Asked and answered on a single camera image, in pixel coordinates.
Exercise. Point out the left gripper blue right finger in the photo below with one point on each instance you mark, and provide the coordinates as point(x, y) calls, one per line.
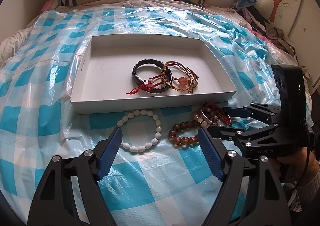
point(214, 152)

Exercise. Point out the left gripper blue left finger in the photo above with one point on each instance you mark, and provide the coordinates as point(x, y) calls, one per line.
point(106, 152)

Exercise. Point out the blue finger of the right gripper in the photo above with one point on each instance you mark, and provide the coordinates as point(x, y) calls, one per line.
point(237, 112)
point(224, 133)

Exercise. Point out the red cord agate pendant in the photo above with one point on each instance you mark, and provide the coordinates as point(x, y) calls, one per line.
point(188, 82)

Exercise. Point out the person right hand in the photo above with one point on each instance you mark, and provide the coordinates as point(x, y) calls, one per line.
point(300, 168)

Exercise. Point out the blue checked plastic sheet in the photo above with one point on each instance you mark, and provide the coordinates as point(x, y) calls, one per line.
point(163, 186)

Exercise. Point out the dark clothes pile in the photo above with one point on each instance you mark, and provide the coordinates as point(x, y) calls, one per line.
point(267, 29)

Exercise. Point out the tree decorated wardrobe panel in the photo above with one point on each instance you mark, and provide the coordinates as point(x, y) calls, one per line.
point(299, 20)

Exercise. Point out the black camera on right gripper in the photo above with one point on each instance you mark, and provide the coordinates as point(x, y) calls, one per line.
point(290, 83)

